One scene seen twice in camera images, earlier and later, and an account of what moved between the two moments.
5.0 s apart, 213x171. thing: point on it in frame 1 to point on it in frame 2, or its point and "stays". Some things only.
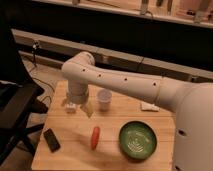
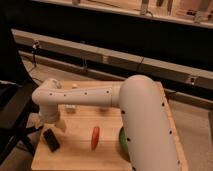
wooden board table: [128, 129] stays
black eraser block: [52, 140] stays
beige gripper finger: [88, 108] to [61, 124]
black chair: [18, 100] stays
